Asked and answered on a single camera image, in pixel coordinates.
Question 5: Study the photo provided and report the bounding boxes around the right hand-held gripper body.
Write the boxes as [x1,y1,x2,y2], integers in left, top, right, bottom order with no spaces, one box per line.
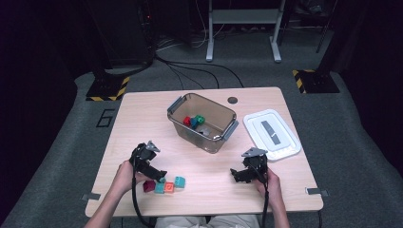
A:
[240,146,269,184]

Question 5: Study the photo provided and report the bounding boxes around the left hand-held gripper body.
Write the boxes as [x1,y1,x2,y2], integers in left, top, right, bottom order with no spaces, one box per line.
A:
[129,140,162,176]

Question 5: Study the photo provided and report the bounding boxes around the maroon toy block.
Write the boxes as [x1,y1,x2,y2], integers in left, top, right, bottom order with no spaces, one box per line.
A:
[142,180,157,194]

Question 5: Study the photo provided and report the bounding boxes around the white box lid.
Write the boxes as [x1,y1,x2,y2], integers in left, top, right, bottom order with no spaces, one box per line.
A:
[242,108,302,162]

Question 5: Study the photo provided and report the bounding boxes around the clear brown storage box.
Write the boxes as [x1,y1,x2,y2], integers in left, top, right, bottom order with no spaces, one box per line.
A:
[166,92,240,155]

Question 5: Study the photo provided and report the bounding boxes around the person's right hand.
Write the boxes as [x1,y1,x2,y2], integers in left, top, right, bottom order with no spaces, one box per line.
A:
[254,168,282,205]

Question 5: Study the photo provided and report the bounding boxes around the person's left hand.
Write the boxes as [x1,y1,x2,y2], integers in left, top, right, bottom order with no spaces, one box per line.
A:
[110,160,153,200]

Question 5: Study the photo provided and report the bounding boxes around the person's beige pants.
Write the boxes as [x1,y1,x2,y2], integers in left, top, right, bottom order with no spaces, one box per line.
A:
[154,214,260,228]

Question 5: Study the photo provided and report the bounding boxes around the black stand base striped tape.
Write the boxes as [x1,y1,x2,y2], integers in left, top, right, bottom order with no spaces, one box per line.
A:
[85,70,131,103]
[292,68,340,95]

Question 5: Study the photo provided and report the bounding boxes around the black computer tower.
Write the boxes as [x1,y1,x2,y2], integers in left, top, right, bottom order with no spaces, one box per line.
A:
[106,0,157,68]

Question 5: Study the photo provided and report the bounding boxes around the dark curtain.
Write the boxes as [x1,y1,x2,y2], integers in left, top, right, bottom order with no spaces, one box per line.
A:
[329,0,403,181]
[0,0,110,222]

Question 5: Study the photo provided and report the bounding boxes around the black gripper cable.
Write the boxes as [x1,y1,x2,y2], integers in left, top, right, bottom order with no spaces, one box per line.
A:
[249,162,271,228]
[129,143,157,228]

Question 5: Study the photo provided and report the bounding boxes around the thin black floor cable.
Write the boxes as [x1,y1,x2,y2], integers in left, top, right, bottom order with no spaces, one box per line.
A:
[163,60,221,90]
[166,65,205,90]
[155,56,245,89]

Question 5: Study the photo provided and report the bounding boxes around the thick black floor cable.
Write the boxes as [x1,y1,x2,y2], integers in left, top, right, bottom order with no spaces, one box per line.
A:
[104,56,157,78]

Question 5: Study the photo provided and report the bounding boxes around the white floor cable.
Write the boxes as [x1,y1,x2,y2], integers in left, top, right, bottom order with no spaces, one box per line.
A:
[156,0,226,51]

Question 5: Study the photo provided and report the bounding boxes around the white metal stand frame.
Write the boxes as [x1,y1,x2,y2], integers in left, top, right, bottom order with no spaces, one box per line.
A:
[205,0,288,64]

